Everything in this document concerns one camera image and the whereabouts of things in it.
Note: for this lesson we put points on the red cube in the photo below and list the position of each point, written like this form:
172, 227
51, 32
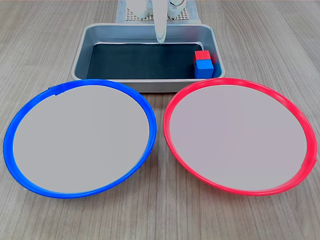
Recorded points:
202, 55

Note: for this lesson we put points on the blue cube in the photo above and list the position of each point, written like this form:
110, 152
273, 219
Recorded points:
203, 70

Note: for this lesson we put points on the black tray mat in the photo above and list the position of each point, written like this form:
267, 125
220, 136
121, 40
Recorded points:
140, 62

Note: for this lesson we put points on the steel tray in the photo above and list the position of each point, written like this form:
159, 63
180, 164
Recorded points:
112, 32

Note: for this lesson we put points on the white plate red rim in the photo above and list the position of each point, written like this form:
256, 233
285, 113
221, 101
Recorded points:
237, 137

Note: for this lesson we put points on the white plate blue rim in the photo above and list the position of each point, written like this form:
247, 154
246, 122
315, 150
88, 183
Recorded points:
80, 140

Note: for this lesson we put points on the pale perforated base plate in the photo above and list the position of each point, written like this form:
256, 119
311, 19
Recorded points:
182, 16

